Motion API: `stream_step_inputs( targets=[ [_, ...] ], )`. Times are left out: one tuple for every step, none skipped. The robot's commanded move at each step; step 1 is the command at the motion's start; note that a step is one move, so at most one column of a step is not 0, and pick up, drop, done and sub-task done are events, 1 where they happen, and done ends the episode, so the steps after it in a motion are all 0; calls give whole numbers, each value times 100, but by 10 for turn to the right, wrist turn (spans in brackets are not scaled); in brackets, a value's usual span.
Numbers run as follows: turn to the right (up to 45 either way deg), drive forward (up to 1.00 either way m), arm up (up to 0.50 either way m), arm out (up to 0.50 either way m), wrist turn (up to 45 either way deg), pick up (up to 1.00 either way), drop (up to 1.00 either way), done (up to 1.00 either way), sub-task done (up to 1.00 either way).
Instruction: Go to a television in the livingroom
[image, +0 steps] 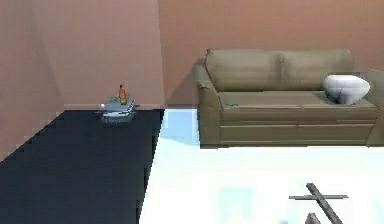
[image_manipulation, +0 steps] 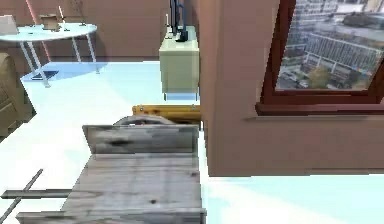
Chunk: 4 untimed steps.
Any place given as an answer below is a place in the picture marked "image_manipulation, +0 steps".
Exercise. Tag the round pale blue table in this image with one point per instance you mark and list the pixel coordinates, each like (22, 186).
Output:
(50, 35)

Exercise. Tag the brown cardboard box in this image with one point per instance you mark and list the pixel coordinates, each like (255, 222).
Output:
(50, 22)

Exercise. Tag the red floor lamp pole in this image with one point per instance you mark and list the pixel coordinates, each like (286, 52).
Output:
(36, 26)

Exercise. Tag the grey wooden table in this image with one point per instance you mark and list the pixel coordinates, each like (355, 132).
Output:
(140, 180)

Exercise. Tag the red framed window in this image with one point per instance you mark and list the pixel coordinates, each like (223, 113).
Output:
(330, 50)

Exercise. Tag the black television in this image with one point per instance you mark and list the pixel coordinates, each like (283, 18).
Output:
(177, 20)

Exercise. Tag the cream cabinet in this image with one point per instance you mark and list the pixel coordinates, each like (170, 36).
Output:
(179, 63)

